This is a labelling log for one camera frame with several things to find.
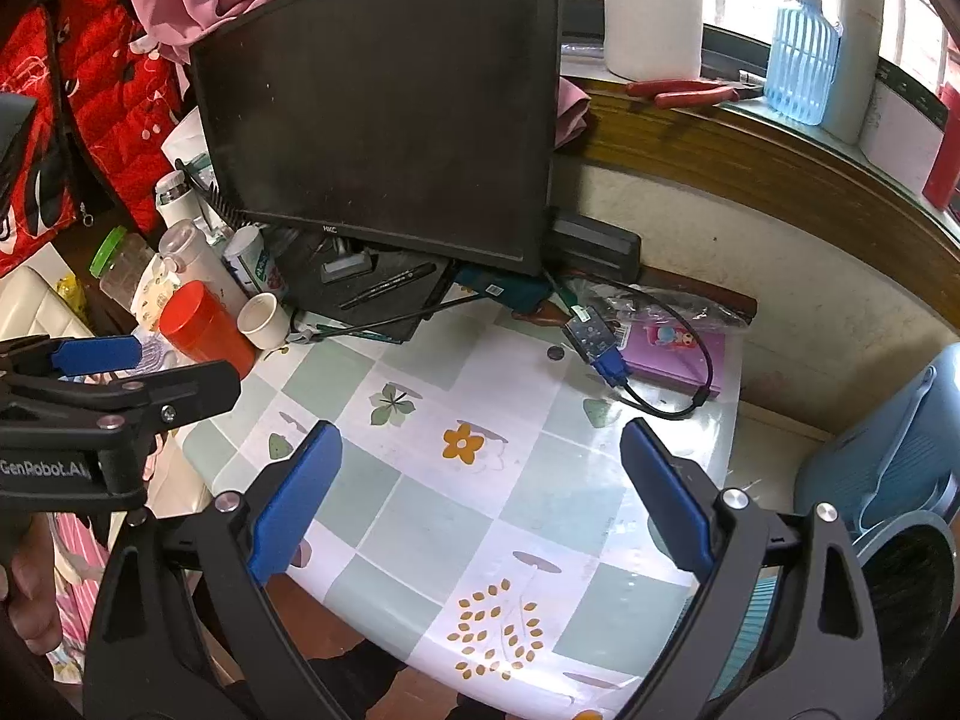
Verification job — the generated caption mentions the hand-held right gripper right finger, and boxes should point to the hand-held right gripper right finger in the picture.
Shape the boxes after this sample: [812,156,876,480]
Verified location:
[615,418,884,720]

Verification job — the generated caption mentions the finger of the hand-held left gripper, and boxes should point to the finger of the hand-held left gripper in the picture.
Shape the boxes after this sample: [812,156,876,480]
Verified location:
[0,334,143,378]
[0,360,242,436]

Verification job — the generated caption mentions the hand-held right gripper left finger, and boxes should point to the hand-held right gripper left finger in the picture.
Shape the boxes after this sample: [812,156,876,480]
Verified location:
[82,420,353,720]

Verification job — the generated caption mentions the blue bin black liner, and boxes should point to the blue bin black liner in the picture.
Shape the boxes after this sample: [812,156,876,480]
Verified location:
[705,510,957,720]

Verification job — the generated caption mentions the person's left hand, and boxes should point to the person's left hand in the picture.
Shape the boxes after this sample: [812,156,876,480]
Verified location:
[0,517,65,653]

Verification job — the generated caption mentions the red lidded jar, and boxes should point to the red lidded jar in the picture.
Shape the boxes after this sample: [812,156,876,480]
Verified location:
[157,280,257,383]

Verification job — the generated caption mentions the patterned white pouch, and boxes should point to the patterned white pouch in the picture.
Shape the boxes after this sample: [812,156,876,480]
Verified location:
[131,255,185,331]

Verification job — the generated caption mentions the green lidded clear jar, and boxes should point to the green lidded clear jar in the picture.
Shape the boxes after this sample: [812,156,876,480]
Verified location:
[90,226,155,312]

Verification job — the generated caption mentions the pink striped blanket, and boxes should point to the pink striped blanket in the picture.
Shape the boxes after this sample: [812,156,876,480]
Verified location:
[45,510,196,683]

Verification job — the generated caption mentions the small white cup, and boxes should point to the small white cup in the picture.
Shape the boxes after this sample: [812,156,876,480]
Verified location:
[237,292,292,351]

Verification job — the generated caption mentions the white bottle clear cap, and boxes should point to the white bottle clear cap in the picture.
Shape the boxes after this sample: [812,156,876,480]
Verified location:
[157,219,248,323]

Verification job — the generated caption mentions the purple cartoon notebook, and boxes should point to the purple cartoon notebook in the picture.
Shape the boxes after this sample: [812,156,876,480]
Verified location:
[619,319,728,398]

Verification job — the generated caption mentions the green white can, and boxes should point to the green white can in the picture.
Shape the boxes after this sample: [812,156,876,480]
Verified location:
[223,225,290,301]

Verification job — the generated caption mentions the checked green white tablecloth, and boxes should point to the checked green white tablecloth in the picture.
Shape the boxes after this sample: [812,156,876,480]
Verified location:
[180,300,743,720]

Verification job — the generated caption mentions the white flask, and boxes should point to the white flask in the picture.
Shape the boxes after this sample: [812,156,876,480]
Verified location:
[154,170,197,230]

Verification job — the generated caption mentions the blue video adapter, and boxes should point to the blue video adapter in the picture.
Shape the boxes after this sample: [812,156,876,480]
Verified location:
[562,307,627,391]

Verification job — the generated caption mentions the clear plastic wrapper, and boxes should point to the clear plastic wrapper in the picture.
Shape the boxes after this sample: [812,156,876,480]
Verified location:
[570,277,755,331]

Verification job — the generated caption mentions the person's dark trousers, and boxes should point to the person's dark trousers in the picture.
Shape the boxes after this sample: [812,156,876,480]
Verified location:
[307,641,466,720]

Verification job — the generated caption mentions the black monitor stand base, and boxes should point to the black monitor stand base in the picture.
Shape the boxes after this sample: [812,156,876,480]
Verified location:
[281,229,455,346]

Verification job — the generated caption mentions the blue plastic chair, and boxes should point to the blue plastic chair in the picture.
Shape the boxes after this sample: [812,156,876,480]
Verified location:
[791,341,960,548]

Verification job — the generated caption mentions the white plastic bag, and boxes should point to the white plastic bag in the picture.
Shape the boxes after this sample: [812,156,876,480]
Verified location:
[161,105,215,181]

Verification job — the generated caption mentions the black pen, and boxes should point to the black pen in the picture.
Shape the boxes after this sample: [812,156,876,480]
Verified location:
[340,261,437,310]

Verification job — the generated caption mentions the teal electronic device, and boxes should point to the teal electronic device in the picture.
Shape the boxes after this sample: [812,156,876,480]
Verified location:
[454,266,560,316]

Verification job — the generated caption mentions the black power adapter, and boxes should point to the black power adapter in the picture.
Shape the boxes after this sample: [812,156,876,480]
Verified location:
[547,210,644,286]

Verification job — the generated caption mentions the red quilted jacket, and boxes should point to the red quilted jacket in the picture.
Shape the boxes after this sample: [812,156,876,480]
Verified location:
[0,0,188,278]

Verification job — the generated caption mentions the wooden window sill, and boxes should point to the wooden window sill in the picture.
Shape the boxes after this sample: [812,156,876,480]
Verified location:
[559,75,960,331]

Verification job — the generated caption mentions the black computer monitor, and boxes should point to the black computer monitor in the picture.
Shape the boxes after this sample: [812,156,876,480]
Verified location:
[187,0,565,278]

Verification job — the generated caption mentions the pink folded cloth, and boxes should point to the pink folded cloth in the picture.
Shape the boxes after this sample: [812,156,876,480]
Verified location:
[555,79,593,147]

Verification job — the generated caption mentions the white box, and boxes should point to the white box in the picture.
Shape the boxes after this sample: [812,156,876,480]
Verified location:
[859,60,950,192]

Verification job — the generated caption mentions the red container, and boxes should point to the red container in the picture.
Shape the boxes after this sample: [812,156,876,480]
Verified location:
[922,82,960,211]

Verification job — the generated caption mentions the tall white container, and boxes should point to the tall white container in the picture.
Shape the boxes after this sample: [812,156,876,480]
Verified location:
[821,0,892,145]

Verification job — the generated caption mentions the white paper roll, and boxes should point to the white paper roll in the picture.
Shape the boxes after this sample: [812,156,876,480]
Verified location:
[602,0,706,83]

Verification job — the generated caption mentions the black coiled cable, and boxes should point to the black coiled cable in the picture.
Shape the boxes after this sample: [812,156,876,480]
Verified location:
[174,157,248,226]

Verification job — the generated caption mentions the red handled pliers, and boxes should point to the red handled pliers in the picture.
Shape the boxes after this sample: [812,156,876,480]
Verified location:
[626,77,762,110]

